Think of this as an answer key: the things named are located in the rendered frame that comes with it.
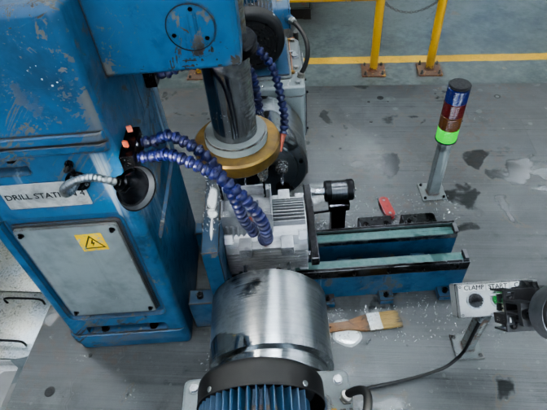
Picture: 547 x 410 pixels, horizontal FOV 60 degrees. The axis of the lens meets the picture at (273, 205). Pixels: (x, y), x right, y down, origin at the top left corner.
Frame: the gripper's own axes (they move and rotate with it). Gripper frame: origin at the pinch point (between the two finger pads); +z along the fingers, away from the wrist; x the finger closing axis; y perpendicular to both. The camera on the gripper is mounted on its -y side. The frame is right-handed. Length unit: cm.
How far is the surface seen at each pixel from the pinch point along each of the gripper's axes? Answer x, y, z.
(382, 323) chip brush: 7.1, 19.2, 32.7
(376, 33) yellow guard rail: -161, -29, 215
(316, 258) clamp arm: -11.2, 36.3, 18.4
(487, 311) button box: 2.3, 2.2, 6.1
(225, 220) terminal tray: -21, 57, 13
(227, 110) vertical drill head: -39, 52, -12
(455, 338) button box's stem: 11.7, 1.8, 29.5
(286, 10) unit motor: -86, 38, 38
